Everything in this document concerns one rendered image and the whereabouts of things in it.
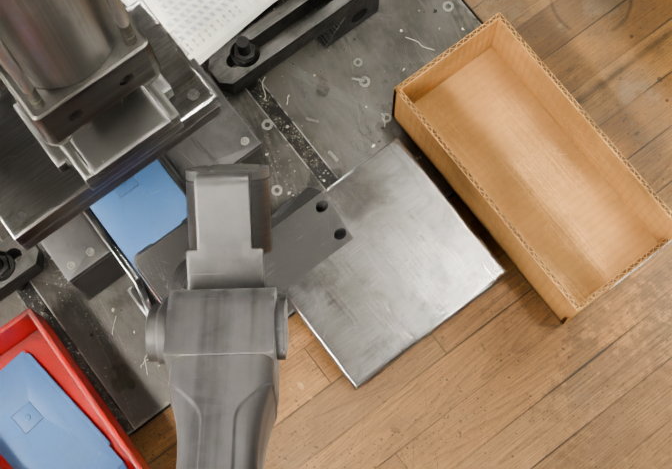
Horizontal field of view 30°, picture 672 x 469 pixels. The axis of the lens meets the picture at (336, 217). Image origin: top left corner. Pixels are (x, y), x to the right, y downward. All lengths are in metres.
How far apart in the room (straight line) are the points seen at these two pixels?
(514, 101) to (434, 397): 0.29
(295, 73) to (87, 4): 0.48
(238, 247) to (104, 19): 0.17
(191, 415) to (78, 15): 0.24
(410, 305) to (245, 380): 0.39
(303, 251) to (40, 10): 0.30
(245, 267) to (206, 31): 0.39
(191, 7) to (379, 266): 0.29
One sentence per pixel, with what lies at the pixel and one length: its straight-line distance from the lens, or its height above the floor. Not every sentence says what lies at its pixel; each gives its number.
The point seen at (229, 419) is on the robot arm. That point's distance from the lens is 0.73.
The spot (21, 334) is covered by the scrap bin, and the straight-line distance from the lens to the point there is 1.14.
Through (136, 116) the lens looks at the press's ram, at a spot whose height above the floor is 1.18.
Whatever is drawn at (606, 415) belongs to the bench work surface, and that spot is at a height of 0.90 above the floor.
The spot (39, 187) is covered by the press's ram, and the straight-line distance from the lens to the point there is 0.93.
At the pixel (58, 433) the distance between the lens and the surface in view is 1.13.
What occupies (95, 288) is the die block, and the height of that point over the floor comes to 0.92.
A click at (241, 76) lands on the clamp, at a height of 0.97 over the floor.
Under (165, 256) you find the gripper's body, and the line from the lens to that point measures 0.94.
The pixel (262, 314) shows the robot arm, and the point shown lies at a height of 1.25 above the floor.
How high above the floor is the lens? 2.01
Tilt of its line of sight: 75 degrees down
